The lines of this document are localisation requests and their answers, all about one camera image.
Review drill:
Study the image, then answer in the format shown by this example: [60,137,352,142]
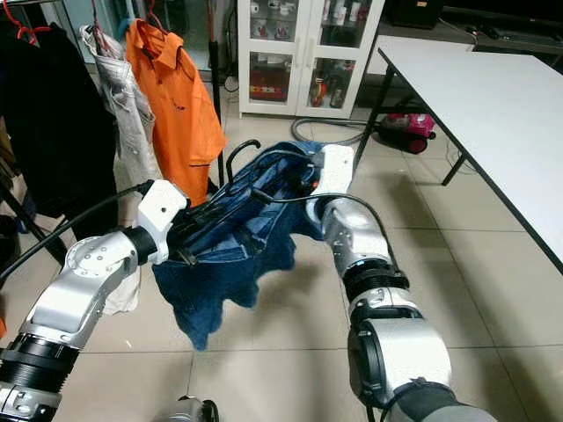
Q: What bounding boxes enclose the red plastic hanger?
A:
[145,0,170,34]
[2,0,54,45]

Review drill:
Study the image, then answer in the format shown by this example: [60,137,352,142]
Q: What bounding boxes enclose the silver and black clothes rack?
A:
[0,0,227,265]

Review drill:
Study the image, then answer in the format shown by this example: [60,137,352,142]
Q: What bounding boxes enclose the dark blue jeans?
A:
[151,139,326,351]

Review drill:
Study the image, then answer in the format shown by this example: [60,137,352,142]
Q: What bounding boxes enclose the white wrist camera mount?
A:
[136,178,191,265]
[308,143,356,203]

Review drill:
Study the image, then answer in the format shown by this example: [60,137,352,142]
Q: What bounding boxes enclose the black hanging garment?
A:
[0,22,108,243]

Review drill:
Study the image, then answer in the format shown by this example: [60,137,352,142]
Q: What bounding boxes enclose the pink vacuum cleaner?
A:
[372,112,437,156]

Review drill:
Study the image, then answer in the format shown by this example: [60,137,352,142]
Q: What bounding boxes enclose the grey vacuum hose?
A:
[289,116,381,147]

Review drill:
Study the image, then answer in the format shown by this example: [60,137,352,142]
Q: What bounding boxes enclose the white glass door cabinet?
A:
[236,0,386,120]

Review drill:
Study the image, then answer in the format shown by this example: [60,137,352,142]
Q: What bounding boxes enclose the black clothes hanger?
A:
[223,138,318,229]

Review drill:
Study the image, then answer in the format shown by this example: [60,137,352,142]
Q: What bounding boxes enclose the white plastic bag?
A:
[101,262,143,316]

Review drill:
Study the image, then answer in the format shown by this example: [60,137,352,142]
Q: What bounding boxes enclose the whitish grey jeans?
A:
[79,25,157,190]

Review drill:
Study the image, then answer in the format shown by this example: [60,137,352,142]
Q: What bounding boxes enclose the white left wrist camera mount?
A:
[136,178,191,265]

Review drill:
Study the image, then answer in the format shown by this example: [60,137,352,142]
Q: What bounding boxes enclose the orange polo shirt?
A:
[123,18,228,206]

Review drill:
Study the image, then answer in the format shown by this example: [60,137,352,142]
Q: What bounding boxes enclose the grey left robot leg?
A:
[154,396,221,422]

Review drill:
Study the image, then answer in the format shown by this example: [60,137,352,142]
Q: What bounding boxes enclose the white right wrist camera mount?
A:
[308,143,356,203]

